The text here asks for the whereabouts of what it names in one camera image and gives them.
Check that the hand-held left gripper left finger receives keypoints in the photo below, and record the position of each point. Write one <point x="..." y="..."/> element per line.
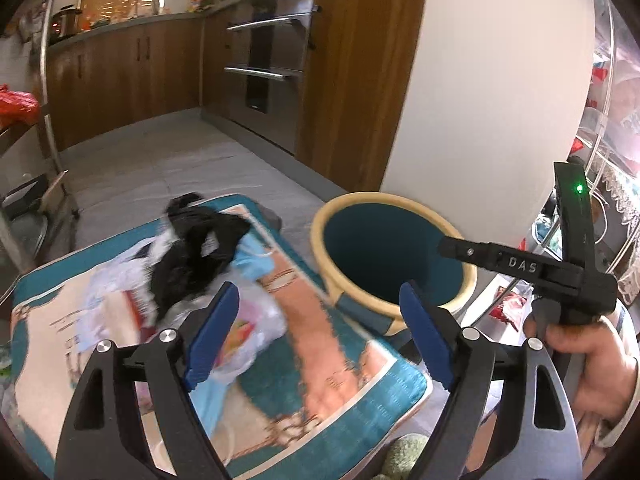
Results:
<point x="215" y="332"/>

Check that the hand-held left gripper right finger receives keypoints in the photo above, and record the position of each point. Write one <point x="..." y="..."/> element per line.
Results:
<point x="425" y="332"/>

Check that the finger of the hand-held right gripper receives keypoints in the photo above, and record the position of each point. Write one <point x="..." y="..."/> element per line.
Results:
<point x="467" y="250"/>

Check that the clear printed plastic bag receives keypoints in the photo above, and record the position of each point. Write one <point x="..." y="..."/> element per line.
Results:
<point x="250" y="327"/>

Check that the black plastic bag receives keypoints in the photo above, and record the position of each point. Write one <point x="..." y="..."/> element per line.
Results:
<point x="190" y="255"/>

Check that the teal bin with yellow rim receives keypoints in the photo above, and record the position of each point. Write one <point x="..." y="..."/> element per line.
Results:
<point x="380" y="245"/>

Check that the white translucent plastic bag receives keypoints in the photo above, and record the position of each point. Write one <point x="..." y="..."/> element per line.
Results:
<point x="115" y="275"/>

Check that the person's right forearm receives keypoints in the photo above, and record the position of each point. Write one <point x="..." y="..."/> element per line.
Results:
<point x="625" y="425"/>

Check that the person's right hand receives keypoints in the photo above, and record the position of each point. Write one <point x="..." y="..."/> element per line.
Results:
<point x="607" y="365"/>

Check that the red snack packet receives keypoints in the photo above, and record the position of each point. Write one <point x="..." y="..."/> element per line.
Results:
<point x="507" y="307"/>

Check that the white lace cloth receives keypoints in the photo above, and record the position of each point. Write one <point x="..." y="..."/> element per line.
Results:
<point x="620" y="187"/>

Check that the teal printed cushion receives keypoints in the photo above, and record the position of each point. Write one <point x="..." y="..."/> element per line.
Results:
<point x="320" y="350"/>

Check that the green fuzzy object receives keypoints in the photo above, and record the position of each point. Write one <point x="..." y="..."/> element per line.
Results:
<point x="405" y="454"/>

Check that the wooden cabinet side panel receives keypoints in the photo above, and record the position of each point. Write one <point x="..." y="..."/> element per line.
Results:
<point x="355" y="85"/>

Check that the stainless steel oven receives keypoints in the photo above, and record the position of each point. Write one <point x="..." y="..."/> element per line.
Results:
<point x="270" y="110"/>

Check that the chrome metal rack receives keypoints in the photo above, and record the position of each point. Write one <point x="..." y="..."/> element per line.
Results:
<point x="50" y="125"/>

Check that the wooden base cabinet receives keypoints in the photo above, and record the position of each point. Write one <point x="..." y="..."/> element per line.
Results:
<point x="125" y="80"/>

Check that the red plastic bag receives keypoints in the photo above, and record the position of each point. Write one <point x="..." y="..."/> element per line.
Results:
<point x="17" y="105"/>

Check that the metal cooking pot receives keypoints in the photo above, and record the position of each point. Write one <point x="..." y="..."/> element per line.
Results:
<point x="65" y="21"/>

